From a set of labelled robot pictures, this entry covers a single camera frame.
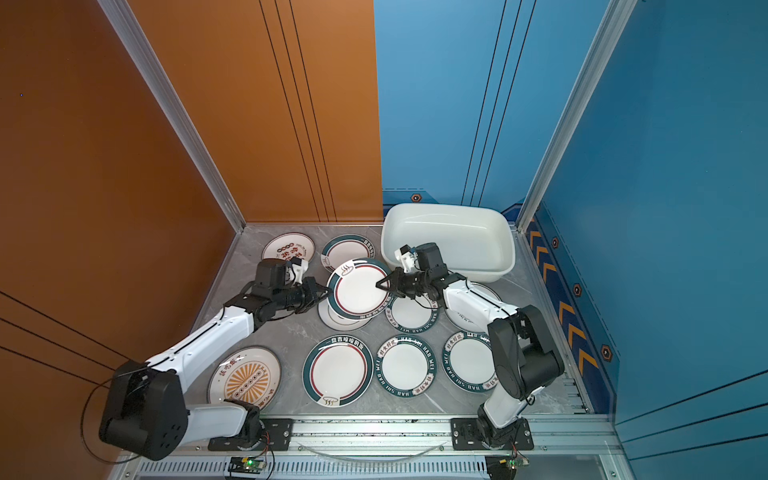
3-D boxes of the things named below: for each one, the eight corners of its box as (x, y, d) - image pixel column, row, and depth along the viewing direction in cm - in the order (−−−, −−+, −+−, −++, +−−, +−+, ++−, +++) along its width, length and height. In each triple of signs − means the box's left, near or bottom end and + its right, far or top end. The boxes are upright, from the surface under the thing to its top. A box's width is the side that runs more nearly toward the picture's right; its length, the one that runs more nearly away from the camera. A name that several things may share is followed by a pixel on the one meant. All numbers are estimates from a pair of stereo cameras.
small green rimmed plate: (327, 274, 107) (325, 270, 105) (316, 247, 115) (315, 243, 113) (377, 256, 112) (377, 252, 111) (363, 231, 120) (363, 227, 119)
